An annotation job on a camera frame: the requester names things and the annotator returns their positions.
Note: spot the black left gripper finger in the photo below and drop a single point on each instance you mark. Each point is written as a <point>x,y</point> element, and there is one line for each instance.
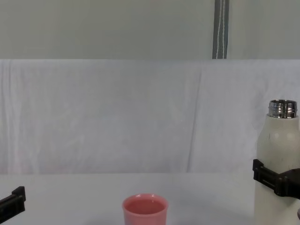
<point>16,201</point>

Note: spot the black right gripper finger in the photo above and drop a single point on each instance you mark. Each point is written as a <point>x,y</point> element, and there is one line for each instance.
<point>286,182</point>

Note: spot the cream vacuum bottle steel neck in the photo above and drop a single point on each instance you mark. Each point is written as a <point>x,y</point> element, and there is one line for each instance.
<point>276,145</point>

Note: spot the pink cup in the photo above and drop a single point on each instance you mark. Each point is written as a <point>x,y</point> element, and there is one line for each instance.
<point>145,216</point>

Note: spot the white table cloth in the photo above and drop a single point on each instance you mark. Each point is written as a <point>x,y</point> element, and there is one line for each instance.
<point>117,117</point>

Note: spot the white curtain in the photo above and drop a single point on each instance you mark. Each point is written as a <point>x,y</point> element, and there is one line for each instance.
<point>264,28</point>
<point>105,28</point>

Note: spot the grey striped post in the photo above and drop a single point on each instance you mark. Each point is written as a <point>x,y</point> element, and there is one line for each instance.
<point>220,28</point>

